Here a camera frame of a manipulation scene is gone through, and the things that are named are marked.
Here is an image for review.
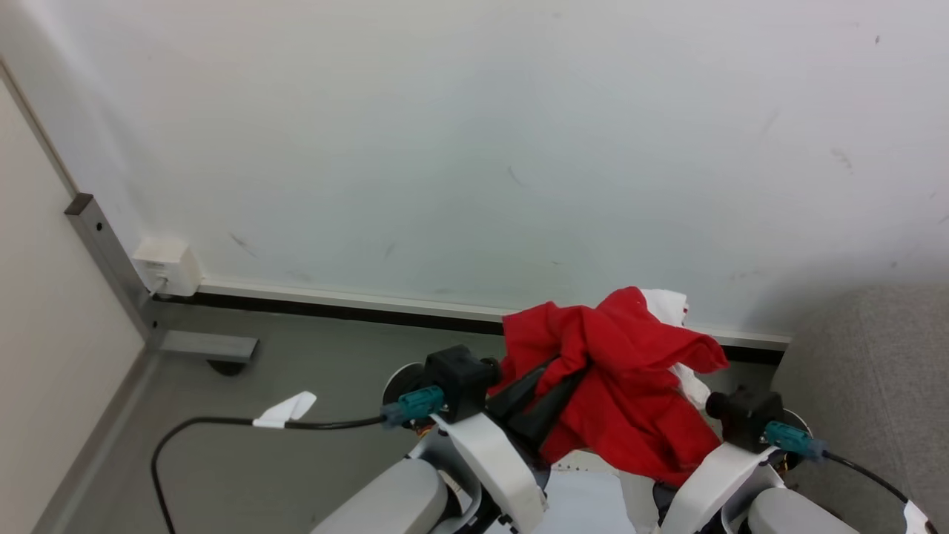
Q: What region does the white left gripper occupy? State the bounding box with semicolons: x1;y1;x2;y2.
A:
431;358;590;534

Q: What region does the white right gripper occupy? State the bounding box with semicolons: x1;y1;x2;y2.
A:
659;443;777;534

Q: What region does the red and white garment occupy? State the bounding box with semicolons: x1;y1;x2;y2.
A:
486;286;732;488

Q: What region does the grey fabric sofa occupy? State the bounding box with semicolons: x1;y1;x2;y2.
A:
771;286;949;534

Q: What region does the white and black baseboard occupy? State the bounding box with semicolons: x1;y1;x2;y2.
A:
151;277;793;366

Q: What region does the teal right cable connector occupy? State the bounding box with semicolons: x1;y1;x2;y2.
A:
763;421;827;461

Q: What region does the teal cable connector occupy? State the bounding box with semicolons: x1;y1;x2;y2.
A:
380;385;446;430
763;421;827;461

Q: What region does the teal left cable connector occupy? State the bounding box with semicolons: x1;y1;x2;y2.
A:
380;385;446;430

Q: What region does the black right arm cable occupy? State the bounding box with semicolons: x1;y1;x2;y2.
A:
821;451;941;534

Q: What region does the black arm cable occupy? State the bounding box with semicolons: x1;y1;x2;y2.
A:
151;415;388;534
821;451;941;534

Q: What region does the white cable tag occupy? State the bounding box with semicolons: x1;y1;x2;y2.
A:
902;500;936;534
251;390;318;430

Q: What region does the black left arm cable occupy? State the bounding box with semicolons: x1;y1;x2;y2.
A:
151;415;388;534

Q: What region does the white wall socket box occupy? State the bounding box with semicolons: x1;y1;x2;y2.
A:
131;237;203;298

